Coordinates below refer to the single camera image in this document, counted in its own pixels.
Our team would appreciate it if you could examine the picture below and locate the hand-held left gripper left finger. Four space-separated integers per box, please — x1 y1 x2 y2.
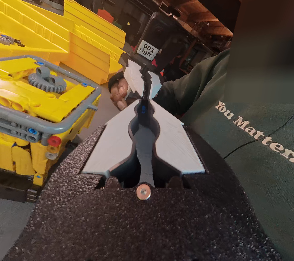
81 100 141 177

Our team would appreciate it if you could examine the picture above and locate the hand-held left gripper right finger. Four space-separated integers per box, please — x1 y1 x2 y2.
149 100 205 176

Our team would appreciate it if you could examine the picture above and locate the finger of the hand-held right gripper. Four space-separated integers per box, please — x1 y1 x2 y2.
147 73 163 100
124 59 148 101

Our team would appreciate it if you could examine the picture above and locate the black lego connector assembly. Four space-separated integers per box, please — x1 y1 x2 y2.
137 95 154 128

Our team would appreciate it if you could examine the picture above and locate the yellow lego vehicle model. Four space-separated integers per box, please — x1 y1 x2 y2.
0 55 102 203

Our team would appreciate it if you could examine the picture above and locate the pile of mixed lego parts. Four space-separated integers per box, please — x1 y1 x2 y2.
0 32 25 47

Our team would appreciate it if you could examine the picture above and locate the person's right hand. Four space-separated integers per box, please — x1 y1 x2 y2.
110 77 129 111

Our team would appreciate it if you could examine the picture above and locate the orange plastic crate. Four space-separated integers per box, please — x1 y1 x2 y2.
97 9 114 24

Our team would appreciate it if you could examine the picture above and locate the yellow divided parts bin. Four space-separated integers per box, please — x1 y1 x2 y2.
0 0 70 59

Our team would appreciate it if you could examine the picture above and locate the black clip microphone cable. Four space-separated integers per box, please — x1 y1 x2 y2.
224 114 294 159

